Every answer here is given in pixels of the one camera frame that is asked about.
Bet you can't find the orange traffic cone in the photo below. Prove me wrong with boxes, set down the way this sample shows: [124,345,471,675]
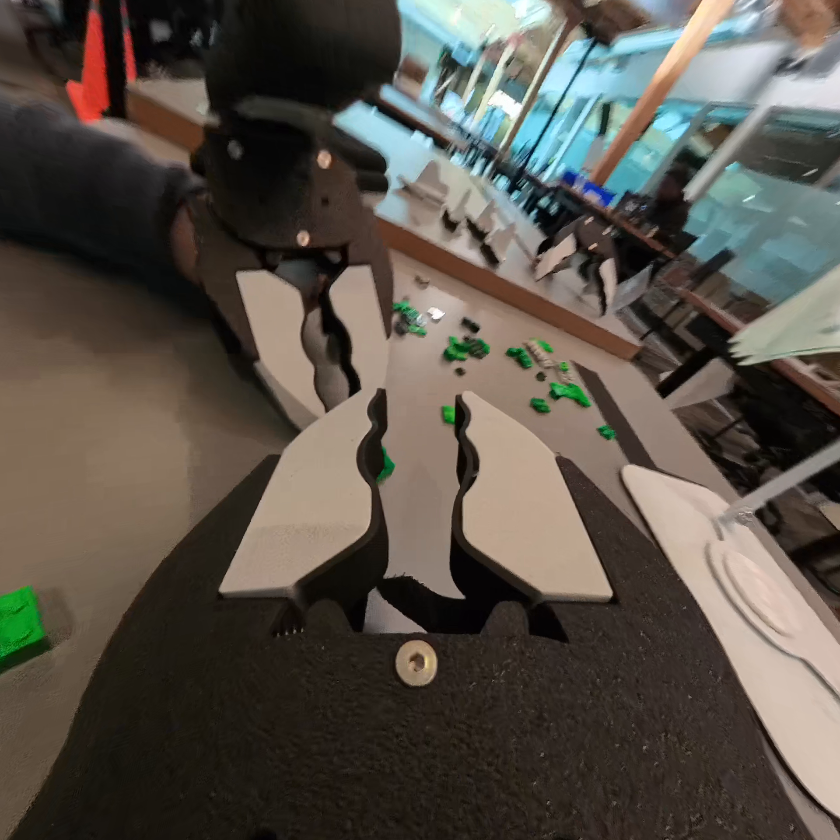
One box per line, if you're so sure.
[64,0,139,123]

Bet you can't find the thick wooden support post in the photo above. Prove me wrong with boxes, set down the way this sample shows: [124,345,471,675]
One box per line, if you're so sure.
[591,0,739,188]

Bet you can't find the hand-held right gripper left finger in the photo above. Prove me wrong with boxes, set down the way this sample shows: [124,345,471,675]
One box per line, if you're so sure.
[218,387,389,599]

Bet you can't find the grey desk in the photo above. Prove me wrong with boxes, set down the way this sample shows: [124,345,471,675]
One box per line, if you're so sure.
[0,239,739,840]

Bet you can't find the grey table with wooden edge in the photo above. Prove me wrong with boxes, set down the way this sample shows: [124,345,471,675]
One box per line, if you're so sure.
[125,79,644,361]

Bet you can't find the open building instruction booklet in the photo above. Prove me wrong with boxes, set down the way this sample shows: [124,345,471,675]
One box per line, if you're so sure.
[728,262,840,368]

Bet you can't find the green and grey brick assembly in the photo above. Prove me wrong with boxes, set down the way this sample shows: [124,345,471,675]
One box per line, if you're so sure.
[0,586,51,672]

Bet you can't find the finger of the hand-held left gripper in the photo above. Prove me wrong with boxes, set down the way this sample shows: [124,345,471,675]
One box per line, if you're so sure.
[235,269,330,432]
[304,261,393,413]

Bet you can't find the white book stand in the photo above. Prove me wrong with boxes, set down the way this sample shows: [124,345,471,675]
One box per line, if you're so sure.
[620,438,840,821]

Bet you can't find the black and white spare gripper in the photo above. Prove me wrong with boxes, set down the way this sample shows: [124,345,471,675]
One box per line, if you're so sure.
[533,217,621,316]

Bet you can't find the person's left hand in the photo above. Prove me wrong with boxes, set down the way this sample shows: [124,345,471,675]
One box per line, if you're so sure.
[205,0,403,193]

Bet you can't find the brown wooden table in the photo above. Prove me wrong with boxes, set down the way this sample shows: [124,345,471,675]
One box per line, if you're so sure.
[656,276,840,417]

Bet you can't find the scattered pile of toy bricks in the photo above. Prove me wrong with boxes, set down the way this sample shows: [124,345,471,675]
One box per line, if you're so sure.
[392,274,619,442]

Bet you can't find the black floor lamp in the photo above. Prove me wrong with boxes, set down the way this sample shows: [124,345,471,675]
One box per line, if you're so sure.
[512,16,608,191]

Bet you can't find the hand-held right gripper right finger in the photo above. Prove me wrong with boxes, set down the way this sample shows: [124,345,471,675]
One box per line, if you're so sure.
[451,391,616,605]

